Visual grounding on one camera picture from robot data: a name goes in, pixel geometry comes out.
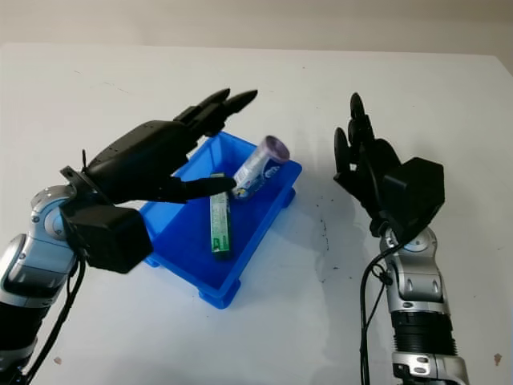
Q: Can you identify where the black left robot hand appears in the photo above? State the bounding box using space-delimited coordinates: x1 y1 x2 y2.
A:
81 87 259 206

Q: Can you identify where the blue plastic tray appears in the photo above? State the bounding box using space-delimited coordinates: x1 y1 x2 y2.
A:
141 129 303 310

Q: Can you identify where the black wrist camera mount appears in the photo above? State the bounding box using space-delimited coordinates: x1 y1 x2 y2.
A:
59 203 155 275
381 156 446 240

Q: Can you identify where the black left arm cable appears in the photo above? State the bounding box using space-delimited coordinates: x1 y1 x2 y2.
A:
22 246 88 385

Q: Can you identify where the white bottle with purple cap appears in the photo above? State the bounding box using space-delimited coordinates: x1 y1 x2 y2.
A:
231 134 291 201

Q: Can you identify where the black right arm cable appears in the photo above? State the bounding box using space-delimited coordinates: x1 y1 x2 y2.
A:
357 236 406 385

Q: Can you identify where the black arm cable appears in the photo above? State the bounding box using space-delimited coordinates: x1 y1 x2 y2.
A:
357 236 406 385
22 246 88 385

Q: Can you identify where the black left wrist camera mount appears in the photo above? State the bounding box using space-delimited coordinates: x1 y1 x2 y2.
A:
59 203 155 275

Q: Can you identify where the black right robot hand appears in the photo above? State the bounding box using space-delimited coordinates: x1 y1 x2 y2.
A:
332 92 402 238

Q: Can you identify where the green gum pack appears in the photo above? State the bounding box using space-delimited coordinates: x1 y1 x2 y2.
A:
208 172 234 261

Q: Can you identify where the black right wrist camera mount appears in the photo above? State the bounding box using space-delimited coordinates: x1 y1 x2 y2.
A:
381 156 446 240

